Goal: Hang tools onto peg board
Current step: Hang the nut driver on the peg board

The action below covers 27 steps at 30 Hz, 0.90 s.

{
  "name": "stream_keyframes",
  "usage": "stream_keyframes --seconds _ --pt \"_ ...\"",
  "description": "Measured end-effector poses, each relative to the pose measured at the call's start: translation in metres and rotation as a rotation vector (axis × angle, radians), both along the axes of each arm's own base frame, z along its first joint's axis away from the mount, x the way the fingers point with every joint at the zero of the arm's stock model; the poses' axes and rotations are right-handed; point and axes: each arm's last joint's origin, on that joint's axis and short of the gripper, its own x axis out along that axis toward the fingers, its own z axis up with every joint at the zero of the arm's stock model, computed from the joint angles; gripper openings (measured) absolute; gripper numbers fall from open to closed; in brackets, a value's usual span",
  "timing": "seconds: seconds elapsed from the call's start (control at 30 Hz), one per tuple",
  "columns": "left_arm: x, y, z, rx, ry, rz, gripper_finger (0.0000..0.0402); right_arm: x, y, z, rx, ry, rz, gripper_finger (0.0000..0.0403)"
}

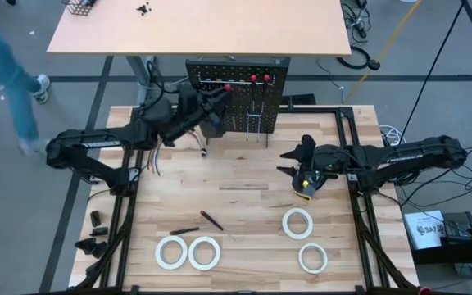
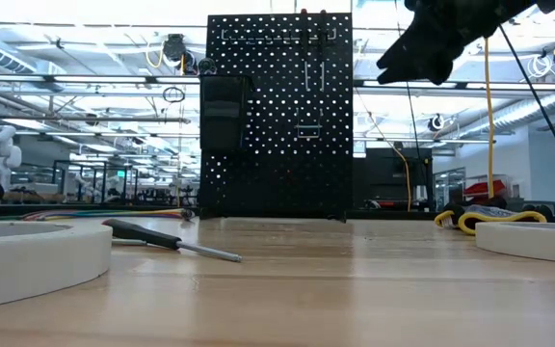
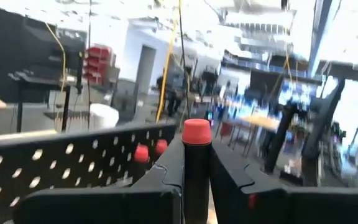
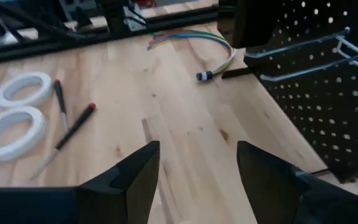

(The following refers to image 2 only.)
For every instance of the black background cabinet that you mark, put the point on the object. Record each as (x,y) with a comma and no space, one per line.
(393,178)

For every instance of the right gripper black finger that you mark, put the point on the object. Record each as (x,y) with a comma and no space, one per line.
(440,70)
(407,60)

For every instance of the black metal pegboard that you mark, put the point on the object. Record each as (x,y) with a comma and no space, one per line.
(282,183)

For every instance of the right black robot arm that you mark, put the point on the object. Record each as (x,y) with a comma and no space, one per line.
(528,5)

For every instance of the black screwdriver red cap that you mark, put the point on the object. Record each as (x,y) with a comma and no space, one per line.
(323,34)
(142,234)
(304,34)

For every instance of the black glove yellow trim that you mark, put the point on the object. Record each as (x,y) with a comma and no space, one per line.
(489,214)

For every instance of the black pegboard bin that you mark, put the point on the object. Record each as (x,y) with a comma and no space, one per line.
(222,115)

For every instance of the black slanted stand pole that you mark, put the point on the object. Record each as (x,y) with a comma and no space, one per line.
(537,96)

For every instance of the white masking tape roll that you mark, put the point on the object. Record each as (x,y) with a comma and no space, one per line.
(533,243)
(32,260)

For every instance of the red background bin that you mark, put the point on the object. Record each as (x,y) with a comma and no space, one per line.
(484,188)

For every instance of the silver pegboard tool rail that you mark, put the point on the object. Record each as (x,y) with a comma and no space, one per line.
(258,36)

